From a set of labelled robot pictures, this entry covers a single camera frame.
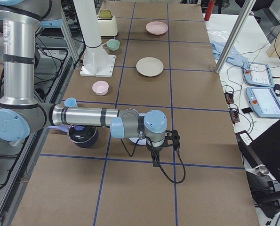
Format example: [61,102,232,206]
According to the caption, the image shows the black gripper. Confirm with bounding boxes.
[146,144,163,159]

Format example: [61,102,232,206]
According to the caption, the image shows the pink plate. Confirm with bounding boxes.
[145,21,168,35]

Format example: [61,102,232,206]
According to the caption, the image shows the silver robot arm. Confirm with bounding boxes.
[0,0,167,153]

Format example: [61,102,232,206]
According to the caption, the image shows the blue plate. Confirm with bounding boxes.
[129,137,146,145]

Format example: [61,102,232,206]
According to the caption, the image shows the dark pot with glass lid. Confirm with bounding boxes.
[67,125,99,148]

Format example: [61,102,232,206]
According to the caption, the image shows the pink bowl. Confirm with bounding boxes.
[92,81,109,96]

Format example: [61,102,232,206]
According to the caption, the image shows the cream plate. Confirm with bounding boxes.
[136,57,164,77]

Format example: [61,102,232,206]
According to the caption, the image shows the black box with label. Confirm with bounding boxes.
[235,130,253,151]

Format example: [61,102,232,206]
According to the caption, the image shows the light blue cup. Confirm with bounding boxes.
[64,97,78,108]

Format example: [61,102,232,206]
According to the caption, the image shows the green bowl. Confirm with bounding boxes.
[106,39,120,51]

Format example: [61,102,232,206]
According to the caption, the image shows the black laptop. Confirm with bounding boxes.
[240,119,280,181]

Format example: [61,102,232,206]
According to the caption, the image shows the near teach pendant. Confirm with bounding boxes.
[246,87,280,119]

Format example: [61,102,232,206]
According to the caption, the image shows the teach pendant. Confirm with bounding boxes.
[246,87,280,119]
[243,61,274,88]

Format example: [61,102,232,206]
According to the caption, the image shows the light blue cloth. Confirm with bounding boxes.
[210,40,248,68]

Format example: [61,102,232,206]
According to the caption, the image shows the far teach pendant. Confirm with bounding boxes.
[243,61,274,88]

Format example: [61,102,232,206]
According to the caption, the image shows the cream toaster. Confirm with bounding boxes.
[97,9,118,37]

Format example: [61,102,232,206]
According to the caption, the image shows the red bottle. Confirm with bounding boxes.
[204,0,216,21]

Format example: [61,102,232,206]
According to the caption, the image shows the black camera cable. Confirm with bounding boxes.
[120,138,186,184]

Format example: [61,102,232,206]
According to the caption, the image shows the white camera stand pedestal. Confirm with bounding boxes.
[73,0,116,78]

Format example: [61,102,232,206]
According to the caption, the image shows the aluminium frame post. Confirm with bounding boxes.
[215,0,256,73]

